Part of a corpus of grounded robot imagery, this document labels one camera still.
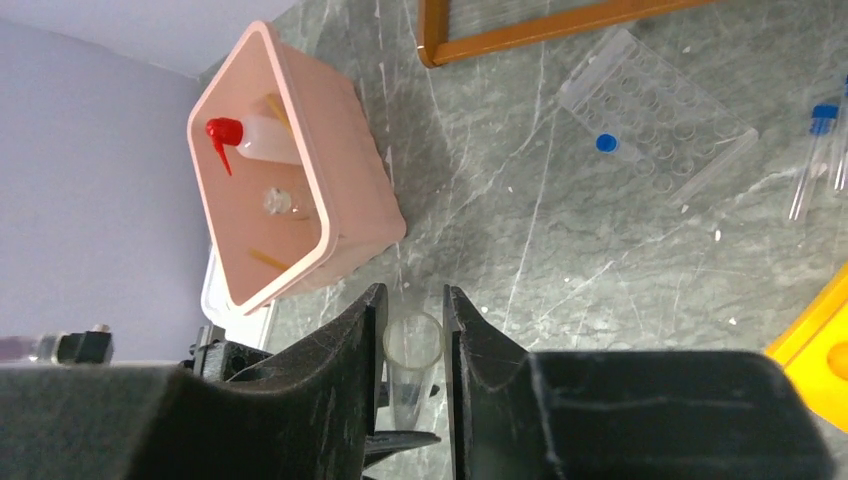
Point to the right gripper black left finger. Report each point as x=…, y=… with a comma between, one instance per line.
x=308, y=412

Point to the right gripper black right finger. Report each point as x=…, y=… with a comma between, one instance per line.
x=663, y=414

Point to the clear glass test tube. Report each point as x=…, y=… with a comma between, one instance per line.
x=413, y=346

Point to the white bin lid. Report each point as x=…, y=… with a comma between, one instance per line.
x=251, y=330

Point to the pink plastic bin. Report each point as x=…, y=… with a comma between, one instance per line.
x=356, y=214

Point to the red cap wash bottle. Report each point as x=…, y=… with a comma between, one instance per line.
x=253, y=137

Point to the yellow test tube rack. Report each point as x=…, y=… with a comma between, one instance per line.
x=812, y=352

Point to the clear test tube rack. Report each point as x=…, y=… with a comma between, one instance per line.
x=641, y=110

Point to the wooden shelf rack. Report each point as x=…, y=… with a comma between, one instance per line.
x=435, y=48

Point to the blue capped test tubes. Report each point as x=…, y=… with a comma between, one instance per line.
x=826, y=153

